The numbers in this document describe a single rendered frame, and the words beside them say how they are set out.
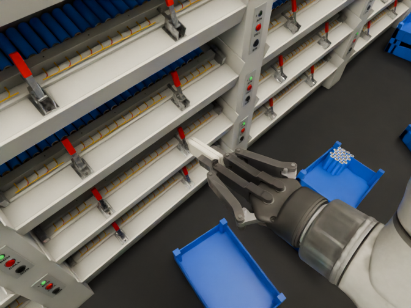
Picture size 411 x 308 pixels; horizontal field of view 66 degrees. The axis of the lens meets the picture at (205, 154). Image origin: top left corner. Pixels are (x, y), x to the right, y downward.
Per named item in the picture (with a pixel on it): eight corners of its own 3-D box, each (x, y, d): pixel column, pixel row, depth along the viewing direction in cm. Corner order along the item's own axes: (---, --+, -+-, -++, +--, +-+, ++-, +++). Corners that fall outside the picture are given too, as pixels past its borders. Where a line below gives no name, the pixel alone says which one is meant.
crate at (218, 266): (281, 303, 97) (287, 297, 90) (228, 346, 90) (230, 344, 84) (223, 227, 111) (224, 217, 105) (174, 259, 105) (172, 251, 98)
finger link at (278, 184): (279, 190, 42) (286, 184, 43) (221, 152, 49) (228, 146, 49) (279, 207, 45) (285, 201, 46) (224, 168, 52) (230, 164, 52)
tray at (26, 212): (234, 85, 86) (245, 62, 78) (22, 235, 62) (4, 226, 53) (185, 36, 90) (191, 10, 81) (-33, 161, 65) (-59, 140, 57)
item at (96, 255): (227, 162, 117) (237, 147, 104) (83, 283, 92) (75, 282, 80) (190, 124, 120) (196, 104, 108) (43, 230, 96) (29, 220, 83)
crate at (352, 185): (327, 154, 129) (337, 140, 124) (373, 186, 121) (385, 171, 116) (290, 186, 110) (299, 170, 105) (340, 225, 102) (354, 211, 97)
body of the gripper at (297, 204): (293, 263, 41) (240, 222, 46) (329, 220, 45) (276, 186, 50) (296, 233, 36) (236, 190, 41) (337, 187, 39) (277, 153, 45)
